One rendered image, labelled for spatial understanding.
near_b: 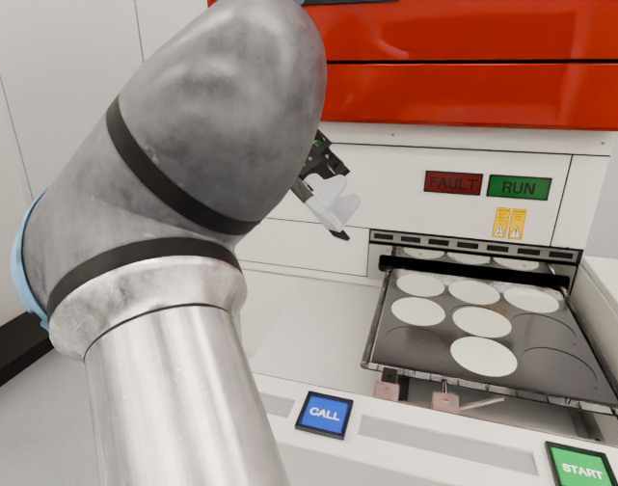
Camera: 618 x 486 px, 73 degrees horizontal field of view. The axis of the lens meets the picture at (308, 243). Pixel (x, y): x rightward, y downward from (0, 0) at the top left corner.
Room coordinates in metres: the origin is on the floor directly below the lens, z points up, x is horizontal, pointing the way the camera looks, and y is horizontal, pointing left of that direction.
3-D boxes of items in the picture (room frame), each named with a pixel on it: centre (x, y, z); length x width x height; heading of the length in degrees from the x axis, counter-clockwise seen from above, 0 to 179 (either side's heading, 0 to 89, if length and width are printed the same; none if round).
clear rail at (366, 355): (0.70, -0.14, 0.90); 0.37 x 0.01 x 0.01; 164
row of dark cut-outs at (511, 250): (0.86, -0.36, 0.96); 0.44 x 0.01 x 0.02; 74
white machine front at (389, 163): (0.92, -0.19, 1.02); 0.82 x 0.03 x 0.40; 74
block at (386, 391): (0.44, -0.10, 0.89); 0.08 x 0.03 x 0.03; 164
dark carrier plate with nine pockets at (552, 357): (0.65, -0.31, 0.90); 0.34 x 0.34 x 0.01; 74
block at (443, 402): (0.42, -0.18, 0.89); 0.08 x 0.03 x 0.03; 164
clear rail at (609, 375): (0.60, -0.49, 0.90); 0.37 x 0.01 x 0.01; 164
